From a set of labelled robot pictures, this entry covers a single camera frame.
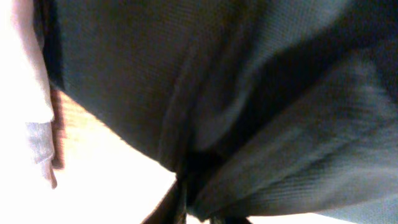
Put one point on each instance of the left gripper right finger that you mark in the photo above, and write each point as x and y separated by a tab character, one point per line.
229	220

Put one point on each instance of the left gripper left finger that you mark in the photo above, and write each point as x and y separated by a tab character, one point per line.
173	207

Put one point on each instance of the black t-shirt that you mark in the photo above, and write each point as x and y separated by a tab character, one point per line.
262	107

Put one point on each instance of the grey folded shirt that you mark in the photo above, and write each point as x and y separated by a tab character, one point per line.
39	141

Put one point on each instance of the beige folded shirt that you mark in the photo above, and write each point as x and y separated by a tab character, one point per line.
29	24

